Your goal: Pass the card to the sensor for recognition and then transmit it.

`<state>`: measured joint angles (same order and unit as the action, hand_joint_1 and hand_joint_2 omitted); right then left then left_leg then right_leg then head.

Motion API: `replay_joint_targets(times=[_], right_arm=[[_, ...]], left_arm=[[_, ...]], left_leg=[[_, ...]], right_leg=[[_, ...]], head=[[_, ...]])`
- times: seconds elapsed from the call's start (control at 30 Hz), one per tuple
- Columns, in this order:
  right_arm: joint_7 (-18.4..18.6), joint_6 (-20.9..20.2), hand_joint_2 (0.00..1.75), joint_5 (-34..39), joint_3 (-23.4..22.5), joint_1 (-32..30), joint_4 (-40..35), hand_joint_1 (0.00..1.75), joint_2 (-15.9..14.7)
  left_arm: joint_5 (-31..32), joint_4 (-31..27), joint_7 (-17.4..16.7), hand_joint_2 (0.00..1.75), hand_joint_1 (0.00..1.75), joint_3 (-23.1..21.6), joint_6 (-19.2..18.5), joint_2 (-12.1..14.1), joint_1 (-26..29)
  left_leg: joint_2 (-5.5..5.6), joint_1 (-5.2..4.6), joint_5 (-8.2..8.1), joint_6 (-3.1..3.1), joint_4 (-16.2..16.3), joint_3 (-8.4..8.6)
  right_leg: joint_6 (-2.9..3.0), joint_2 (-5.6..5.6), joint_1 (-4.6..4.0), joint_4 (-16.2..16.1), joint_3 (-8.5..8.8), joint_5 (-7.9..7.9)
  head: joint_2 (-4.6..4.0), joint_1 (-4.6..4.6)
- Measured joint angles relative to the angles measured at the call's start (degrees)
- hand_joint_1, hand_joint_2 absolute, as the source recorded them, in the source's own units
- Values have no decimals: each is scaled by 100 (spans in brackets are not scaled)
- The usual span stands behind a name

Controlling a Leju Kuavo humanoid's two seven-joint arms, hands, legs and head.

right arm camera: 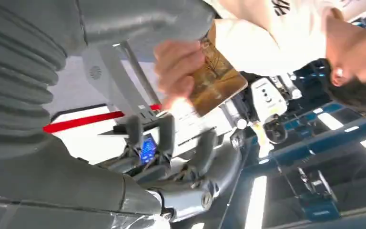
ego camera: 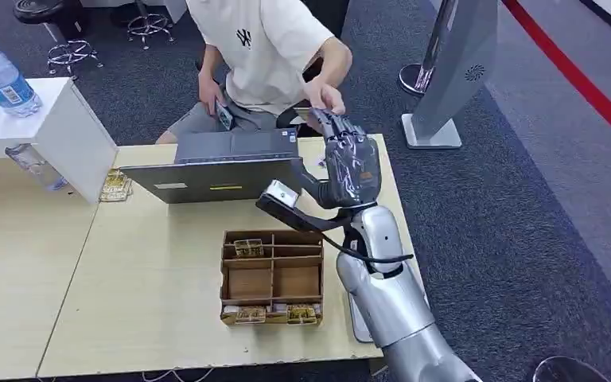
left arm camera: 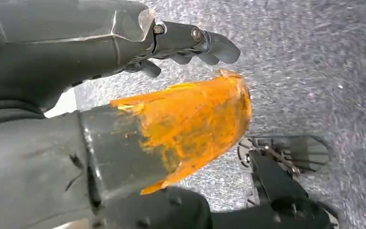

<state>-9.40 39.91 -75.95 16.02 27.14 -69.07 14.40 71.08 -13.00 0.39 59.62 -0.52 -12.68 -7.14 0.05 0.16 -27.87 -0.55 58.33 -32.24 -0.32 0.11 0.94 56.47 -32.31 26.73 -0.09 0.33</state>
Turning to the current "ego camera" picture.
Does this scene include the person's right hand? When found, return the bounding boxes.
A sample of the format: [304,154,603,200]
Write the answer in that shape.
[197,73,228,118]

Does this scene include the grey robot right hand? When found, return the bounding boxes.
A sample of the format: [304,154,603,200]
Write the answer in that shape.
[290,107,383,211]

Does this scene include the person's left hand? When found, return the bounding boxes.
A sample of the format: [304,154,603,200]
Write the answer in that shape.
[303,79,347,116]

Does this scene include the black smartphone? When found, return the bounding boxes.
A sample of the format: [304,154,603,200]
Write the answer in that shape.
[214,99,236,132]

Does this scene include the person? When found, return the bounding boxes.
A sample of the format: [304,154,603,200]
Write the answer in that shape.
[155,0,354,146]

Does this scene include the grey laptop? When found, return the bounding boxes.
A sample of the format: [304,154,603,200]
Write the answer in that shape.
[119,128,305,205]

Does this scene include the round chrome stand base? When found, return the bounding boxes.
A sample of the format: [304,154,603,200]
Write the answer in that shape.
[397,62,436,98]

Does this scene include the large golden card pile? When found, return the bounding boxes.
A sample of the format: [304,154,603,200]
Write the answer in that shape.
[99,168,134,204]

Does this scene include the golden card in box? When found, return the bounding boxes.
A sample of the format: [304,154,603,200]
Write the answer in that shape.
[233,238,266,259]
[234,306,268,325]
[286,304,319,325]

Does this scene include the grey kiosk stand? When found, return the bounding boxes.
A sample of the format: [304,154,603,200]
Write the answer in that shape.
[400,0,500,150]

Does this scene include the wooden card box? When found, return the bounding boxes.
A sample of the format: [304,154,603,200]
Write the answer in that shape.
[219,229,325,327]

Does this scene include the white desk shelf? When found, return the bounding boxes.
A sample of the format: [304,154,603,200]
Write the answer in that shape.
[0,76,120,205]

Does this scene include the grey card reader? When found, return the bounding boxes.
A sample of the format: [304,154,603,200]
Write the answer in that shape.
[348,292,375,345]

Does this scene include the clear empty plastic bottle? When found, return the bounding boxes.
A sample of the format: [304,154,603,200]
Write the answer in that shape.
[5,143,68,193]

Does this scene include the black stool chrome base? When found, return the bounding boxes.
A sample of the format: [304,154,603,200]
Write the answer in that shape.
[12,0,105,80]

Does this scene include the clear water bottle blue label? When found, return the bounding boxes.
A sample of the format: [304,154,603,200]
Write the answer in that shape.
[0,30,44,119]

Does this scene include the red floor tape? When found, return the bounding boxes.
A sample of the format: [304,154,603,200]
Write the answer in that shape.
[500,0,611,156]

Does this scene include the round dark base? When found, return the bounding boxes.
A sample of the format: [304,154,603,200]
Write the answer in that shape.
[531,356,611,382]

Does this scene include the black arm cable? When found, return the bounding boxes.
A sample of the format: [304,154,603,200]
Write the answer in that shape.
[317,229,415,266]

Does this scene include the white cable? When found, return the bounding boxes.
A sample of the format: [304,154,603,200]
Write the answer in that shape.
[141,366,216,382]

